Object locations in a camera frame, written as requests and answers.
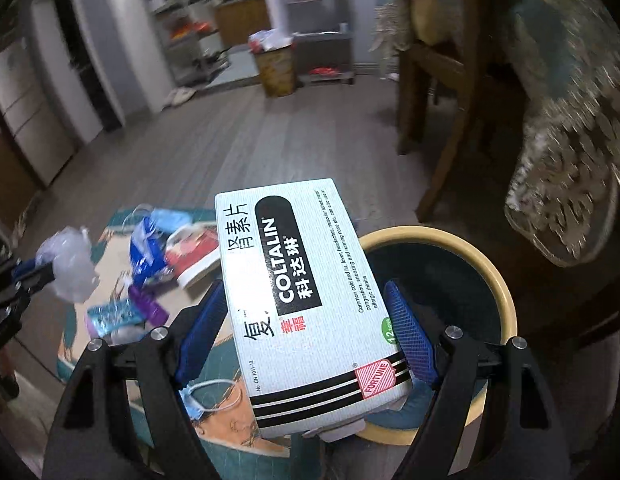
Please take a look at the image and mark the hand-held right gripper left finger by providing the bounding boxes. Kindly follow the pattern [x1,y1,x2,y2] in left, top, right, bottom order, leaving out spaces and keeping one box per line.
[42,280,229,480]

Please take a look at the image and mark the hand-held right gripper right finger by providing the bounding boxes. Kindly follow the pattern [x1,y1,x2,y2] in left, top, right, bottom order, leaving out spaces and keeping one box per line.
[384,280,571,480]

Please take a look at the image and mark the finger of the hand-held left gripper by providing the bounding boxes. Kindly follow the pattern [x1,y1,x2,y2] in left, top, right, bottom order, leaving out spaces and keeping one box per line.
[0,286,33,349]
[10,258,58,294]

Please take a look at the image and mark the clear plastic bag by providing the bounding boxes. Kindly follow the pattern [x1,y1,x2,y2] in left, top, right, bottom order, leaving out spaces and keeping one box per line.
[37,226,100,304]

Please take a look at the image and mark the purple spray bottle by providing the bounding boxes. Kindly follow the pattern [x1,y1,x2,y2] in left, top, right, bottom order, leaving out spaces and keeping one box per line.
[126,284,169,327]

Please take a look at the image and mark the yellow rimmed trash bin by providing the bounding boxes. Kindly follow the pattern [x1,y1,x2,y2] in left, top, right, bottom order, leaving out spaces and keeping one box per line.
[357,226,519,446]

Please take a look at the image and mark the shiny blue foil packet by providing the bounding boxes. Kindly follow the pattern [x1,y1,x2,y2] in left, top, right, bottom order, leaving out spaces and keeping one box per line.
[86,299,144,337]

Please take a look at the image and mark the blue white plastic wrapper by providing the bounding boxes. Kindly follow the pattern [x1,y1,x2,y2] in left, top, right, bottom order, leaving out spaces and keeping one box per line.
[128,205,171,287]

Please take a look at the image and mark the white medicine box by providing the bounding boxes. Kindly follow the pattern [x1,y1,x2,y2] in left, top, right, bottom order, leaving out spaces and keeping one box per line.
[215,178,415,442]

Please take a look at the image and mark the red white packet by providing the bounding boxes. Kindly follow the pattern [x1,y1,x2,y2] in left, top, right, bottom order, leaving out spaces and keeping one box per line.
[165,225,221,289]

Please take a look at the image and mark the teal orange printed rug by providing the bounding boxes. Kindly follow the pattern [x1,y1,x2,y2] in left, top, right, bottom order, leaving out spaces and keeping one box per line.
[54,205,325,480]

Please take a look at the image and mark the white refrigerator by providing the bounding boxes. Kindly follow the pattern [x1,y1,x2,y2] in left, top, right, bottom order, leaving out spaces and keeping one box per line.
[0,39,76,187]

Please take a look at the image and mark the pair of pale slippers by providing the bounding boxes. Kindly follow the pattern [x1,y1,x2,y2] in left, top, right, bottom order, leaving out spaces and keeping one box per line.
[164,87,197,107]

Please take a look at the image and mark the lace patterned tablecloth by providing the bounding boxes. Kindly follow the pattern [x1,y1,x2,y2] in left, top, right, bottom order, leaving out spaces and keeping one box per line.
[504,0,620,267]

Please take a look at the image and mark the wooden chair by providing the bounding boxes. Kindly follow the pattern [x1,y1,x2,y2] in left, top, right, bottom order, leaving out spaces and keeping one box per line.
[394,0,498,222]

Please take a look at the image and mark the metal shelf rack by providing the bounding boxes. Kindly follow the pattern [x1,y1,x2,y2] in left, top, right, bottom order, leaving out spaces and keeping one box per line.
[138,0,231,87]

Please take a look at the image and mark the crumpled white papers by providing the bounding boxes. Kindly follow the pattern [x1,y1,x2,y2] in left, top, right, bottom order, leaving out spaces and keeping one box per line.
[248,28,294,54]

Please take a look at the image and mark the lace patterned cloth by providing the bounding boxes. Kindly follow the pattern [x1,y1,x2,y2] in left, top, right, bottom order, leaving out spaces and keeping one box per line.
[372,2,411,63]

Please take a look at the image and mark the wooden cabinet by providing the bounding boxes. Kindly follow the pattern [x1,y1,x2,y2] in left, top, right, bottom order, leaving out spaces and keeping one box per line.
[214,0,271,49]

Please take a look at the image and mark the grey cart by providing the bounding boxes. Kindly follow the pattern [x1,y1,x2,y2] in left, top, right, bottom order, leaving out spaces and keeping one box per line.
[284,0,357,86]

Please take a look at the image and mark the yellow seat cushion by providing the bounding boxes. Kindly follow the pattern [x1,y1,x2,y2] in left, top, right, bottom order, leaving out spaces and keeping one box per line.
[409,0,441,47]

